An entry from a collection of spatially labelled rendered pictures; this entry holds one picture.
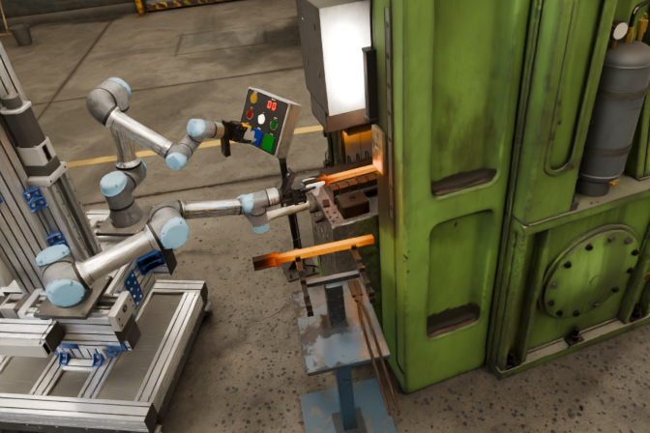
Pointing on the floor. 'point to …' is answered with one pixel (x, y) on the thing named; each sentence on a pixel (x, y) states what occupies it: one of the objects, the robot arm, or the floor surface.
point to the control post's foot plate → (297, 271)
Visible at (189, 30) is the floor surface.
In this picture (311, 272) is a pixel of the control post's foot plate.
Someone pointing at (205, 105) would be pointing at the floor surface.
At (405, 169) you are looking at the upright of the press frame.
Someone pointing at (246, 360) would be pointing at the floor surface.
